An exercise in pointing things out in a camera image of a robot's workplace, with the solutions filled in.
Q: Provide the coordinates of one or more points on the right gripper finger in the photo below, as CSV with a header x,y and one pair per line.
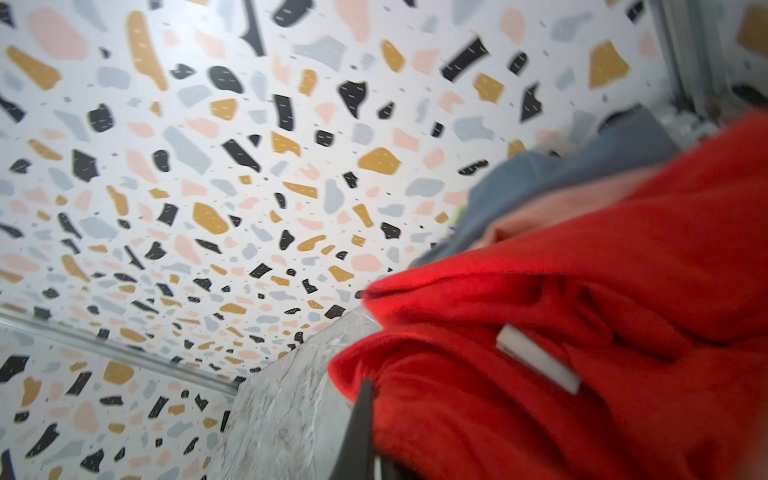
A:
x,y
356,459

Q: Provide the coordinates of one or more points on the red t shirt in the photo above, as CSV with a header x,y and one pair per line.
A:
x,y
627,343

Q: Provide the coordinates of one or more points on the pink t shirt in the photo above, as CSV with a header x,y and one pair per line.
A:
x,y
565,204

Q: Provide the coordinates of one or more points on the grey-blue t shirt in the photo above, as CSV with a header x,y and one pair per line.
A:
x,y
627,140

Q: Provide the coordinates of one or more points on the left aluminium corner post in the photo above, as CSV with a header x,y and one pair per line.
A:
x,y
114,351

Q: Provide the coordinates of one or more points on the aluminium corner post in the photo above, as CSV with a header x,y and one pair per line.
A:
x,y
114,351
683,41

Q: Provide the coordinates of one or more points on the right aluminium corner post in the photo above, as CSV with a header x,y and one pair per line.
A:
x,y
683,41

